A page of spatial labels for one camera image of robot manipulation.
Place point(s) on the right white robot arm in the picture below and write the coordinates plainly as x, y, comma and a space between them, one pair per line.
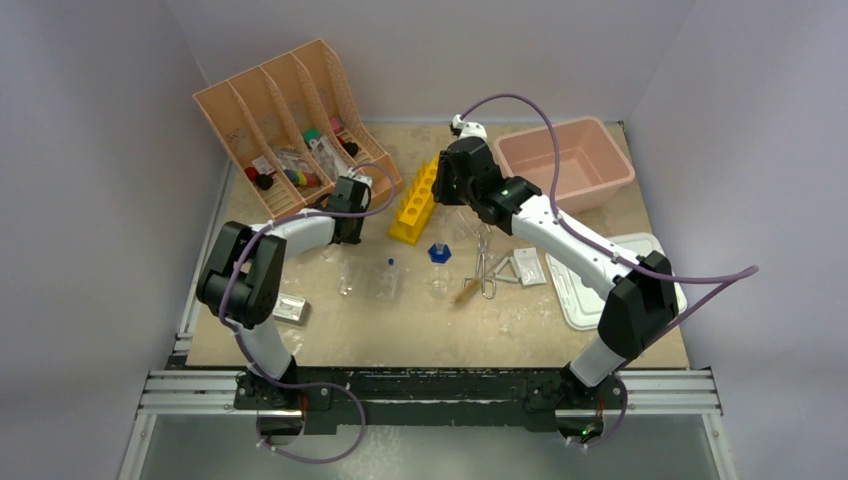
520, 208

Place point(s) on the metal crucible tongs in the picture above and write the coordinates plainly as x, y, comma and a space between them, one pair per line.
483, 236

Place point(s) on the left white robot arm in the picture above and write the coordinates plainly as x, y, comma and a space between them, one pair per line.
240, 280

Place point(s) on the white plastic bin lid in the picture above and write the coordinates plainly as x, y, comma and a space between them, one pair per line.
622, 298

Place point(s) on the black rubber stopper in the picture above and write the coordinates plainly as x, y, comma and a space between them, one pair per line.
264, 182

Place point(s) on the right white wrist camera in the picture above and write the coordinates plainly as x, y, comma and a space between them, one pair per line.
462, 128

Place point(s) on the yellow test tube rack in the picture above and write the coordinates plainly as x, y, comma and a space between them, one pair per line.
416, 206

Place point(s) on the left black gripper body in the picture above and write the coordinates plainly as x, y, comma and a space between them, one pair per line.
355, 231

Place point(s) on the wooden bristle brush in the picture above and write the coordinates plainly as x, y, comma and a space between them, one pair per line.
469, 287

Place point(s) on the green capped tube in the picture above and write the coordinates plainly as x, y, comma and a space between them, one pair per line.
311, 138

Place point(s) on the clear well plate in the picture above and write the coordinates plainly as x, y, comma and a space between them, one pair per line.
364, 279

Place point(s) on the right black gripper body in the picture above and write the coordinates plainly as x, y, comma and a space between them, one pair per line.
451, 190

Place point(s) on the metal clay triangle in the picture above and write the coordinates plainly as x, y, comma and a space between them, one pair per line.
504, 271

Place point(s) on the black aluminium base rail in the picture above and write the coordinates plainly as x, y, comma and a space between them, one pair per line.
536, 399

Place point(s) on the pink plastic bin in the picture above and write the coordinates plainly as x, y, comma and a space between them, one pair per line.
591, 170

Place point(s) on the peach plastic file organizer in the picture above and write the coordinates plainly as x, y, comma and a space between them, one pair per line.
259, 116

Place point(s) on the white packet pouch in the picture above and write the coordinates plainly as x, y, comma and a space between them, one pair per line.
529, 267

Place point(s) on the white slide box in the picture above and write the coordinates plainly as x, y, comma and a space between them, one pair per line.
291, 309

